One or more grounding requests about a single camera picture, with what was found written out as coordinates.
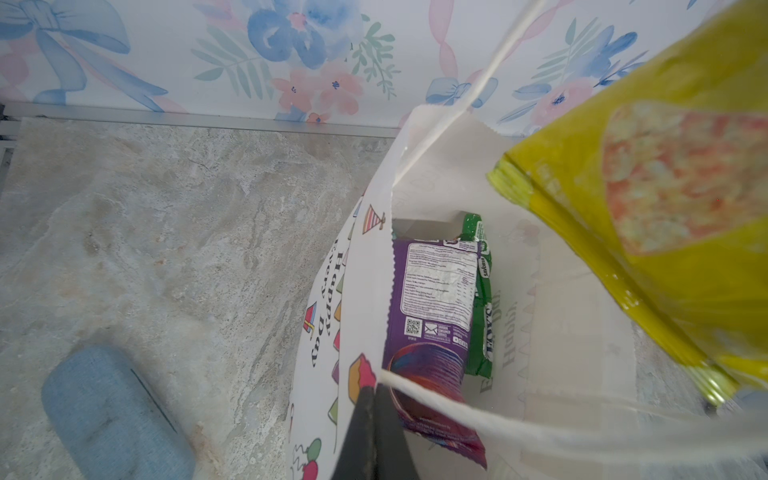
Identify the light blue oval object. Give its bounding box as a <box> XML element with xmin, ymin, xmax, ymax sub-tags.
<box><xmin>41</xmin><ymin>345</ymin><xmax>196</xmax><ymax>479</ymax></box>

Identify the purple Fox's candy bag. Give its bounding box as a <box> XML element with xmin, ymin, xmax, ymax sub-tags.
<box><xmin>382</xmin><ymin>237</ymin><xmax>488</xmax><ymax>469</ymax></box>

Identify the white printed paper bag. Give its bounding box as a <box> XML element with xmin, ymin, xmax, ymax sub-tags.
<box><xmin>286</xmin><ymin>0</ymin><xmax>768</xmax><ymax>480</ymax></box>

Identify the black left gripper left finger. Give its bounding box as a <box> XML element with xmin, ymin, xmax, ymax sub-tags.
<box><xmin>331</xmin><ymin>386</ymin><xmax>376</xmax><ymax>480</ymax></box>

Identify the green yellow Fox's candy bag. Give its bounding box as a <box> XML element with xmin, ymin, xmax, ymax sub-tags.
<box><xmin>460</xmin><ymin>213</ymin><xmax>494</xmax><ymax>379</ymax></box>

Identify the yellow snack bag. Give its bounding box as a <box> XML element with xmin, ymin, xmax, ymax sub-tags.
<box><xmin>489</xmin><ymin>1</ymin><xmax>767</xmax><ymax>404</ymax></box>

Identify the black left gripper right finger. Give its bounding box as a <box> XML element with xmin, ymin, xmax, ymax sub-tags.
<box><xmin>374</xmin><ymin>384</ymin><xmax>420</xmax><ymax>480</ymax></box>

